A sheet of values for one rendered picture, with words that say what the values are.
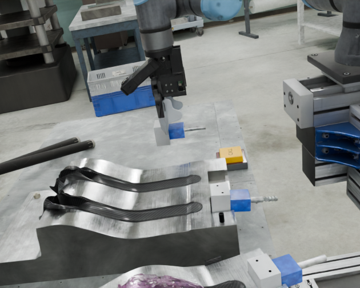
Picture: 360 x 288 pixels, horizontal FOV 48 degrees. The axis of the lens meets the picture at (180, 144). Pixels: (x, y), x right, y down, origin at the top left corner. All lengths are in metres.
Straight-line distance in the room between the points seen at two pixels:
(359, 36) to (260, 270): 0.63
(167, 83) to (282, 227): 1.37
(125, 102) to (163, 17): 3.03
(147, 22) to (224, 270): 0.55
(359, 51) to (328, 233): 1.24
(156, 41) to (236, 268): 0.52
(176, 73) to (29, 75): 3.76
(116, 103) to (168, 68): 2.98
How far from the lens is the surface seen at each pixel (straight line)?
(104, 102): 3.95
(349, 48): 1.09
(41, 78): 4.66
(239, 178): 1.07
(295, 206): 2.34
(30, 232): 0.95
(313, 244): 2.09
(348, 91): 1.09
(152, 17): 0.94
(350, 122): 1.11
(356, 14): 1.08
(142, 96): 3.95
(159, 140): 1.05
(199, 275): 0.73
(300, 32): 5.50
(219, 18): 0.85
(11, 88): 4.76
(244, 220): 0.93
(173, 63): 0.98
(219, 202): 0.79
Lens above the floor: 1.36
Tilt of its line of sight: 26 degrees down
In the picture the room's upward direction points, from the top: 9 degrees counter-clockwise
